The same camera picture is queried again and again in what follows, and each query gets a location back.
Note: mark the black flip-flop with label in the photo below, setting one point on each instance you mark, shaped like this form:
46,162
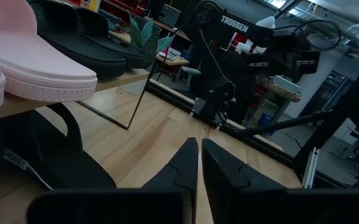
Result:
73,168

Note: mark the green artificial plant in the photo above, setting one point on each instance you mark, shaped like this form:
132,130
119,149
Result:
145,37

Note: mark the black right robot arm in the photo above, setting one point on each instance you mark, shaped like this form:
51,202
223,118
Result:
235,26

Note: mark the black chunky rubber slide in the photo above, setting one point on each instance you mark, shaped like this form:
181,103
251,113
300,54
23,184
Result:
120,49
82,53

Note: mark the white cup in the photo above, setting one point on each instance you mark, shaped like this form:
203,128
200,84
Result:
132,87

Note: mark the light grey stool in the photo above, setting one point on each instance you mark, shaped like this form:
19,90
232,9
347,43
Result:
190,72

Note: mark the blue bin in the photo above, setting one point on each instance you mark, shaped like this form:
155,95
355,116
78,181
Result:
264,120

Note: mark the wooden shelf with black frame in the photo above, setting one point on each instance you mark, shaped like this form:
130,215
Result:
117,81

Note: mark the white plastic bracket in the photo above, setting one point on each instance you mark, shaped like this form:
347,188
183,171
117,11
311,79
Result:
310,168

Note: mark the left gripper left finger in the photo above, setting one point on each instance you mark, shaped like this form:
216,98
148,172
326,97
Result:
182,168

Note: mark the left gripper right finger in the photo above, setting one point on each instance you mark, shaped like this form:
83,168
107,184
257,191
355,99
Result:
222,174

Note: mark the wooden workbench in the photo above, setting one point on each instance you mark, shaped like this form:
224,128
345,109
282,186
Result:
173,59

